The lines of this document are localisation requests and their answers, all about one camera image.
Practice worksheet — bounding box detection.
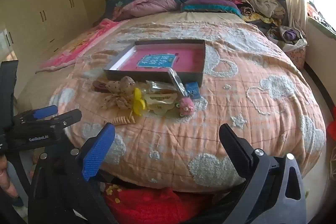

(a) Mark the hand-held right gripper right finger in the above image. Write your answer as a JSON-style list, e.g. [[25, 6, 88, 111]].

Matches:
[[219, 123, 308, 224]]

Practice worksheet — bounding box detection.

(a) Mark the cream wardrobe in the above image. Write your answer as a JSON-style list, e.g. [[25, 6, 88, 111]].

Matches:
[[0, 0, 90, 57]]

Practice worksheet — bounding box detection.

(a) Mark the pink comforter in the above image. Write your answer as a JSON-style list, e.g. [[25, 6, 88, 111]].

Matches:
[[113, 0, 182, 21]]

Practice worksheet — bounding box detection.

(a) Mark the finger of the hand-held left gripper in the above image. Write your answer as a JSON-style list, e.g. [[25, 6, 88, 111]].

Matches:
[[49, 109, 83, 131], [14, 105, 59, 125]]

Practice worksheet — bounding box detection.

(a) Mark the clear packet of beads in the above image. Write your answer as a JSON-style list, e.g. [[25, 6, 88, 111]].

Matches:
[[167, 68, 188, 96]]

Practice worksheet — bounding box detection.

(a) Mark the basket with clothes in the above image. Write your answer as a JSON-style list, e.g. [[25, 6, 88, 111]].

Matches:
[[268, 26, 308, 65]]

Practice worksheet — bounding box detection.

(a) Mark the white pearl hair claw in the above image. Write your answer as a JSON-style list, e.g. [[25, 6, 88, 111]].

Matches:
[[145, 92, 176, 116]]

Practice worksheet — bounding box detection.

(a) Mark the pink fuzzy hair clip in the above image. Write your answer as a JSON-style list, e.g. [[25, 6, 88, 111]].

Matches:
[[175, 97, 195, 117]]

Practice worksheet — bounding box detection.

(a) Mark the peach cloud-pattern quilt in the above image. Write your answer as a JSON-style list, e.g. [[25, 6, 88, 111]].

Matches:
[[16, 10, 327, 193]]

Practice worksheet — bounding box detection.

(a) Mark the green cloth on sill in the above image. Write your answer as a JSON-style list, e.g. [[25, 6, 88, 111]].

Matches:
[[306, 2, 336, 39]]

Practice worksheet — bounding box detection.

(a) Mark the grey tray box pink inside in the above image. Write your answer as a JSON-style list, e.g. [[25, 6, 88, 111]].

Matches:
[[103, 39, 206, 88]]

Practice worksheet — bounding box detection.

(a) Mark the clear bag of yellow rings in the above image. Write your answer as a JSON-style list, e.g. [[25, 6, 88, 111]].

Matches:
[[132, 87, 147, 117]]

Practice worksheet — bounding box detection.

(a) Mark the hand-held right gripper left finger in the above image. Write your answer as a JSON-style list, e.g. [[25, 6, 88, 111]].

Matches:
[[28, 123, 118, 224]]

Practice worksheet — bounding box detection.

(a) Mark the purple and teal pillow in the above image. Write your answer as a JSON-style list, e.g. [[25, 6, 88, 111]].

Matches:
[[181, 0, 243, 18]]

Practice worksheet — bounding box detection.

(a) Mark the pink printed blanket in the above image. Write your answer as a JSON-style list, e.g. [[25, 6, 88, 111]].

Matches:
[[35, 19, 122, 74]]

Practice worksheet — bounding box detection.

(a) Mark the person's left hand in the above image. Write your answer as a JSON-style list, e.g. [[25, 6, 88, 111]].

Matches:
[[0, 155, 14, 197]]

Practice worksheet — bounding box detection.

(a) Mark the small clear plastic packet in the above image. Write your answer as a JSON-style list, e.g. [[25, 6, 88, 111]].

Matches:
[[146, 80, 172, 94]]

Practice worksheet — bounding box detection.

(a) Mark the pile of clothes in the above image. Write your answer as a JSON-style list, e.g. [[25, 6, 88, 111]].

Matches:
[[220, 0, 289, 28]]

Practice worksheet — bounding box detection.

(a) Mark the beige spiral hair tie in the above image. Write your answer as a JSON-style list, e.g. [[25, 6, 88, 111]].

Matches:
[[110, 115, 136, 126]]

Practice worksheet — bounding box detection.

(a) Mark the brown hair clip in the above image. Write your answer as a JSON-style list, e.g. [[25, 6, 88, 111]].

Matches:
[[92, 80, 114, 94]]

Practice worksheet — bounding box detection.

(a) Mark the small blue box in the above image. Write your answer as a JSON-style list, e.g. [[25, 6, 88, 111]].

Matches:
[[185, 82, 200, 99]]

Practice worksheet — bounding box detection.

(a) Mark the red cloth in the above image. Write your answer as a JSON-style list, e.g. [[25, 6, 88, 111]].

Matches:
[[102, 183, 229, 224]]

